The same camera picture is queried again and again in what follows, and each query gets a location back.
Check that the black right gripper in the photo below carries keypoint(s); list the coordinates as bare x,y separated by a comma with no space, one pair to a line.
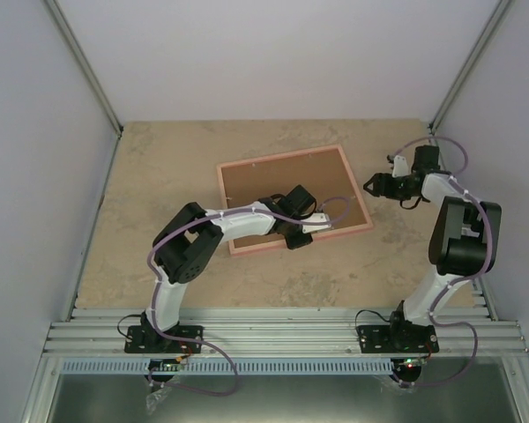
383,187

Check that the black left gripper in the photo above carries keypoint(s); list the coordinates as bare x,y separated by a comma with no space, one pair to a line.
293,243

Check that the pink wooden picture frame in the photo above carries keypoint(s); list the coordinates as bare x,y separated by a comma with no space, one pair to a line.
222,185

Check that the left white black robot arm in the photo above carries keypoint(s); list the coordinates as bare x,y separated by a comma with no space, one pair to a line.
187,243

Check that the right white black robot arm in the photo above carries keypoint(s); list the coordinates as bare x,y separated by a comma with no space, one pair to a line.
462,247

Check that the right controller circuit board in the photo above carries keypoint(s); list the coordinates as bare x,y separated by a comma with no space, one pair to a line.
412,362

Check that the controller circuit board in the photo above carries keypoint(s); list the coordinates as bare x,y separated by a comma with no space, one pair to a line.
168,365
412,362

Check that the left controller circuit board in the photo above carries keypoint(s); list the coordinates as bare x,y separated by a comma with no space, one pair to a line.
168,365

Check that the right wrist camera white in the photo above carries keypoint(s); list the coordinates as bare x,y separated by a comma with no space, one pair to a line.
399,166

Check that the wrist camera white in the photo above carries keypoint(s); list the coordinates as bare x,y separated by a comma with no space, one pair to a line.
399,166
317,222

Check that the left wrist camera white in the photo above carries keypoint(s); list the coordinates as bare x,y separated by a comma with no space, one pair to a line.
317,222

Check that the right aluminium corner post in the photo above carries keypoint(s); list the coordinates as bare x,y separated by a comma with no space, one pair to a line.
477,51

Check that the aluminium corner post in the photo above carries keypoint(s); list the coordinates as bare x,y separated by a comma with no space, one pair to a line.
70,39
477,51

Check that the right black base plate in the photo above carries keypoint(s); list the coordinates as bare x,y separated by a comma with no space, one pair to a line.
386,338

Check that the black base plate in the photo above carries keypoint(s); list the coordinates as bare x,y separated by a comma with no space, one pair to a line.
147,340
386,338

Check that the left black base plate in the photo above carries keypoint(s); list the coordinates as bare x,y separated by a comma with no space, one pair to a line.
147,340

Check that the aluminium rail base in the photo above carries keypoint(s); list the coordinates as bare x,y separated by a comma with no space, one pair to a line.
284,332

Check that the slotted grey cable duct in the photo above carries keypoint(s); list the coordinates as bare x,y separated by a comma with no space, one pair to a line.
245,366

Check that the left aluminium corner post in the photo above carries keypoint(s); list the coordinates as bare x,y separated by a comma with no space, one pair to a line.
70,39

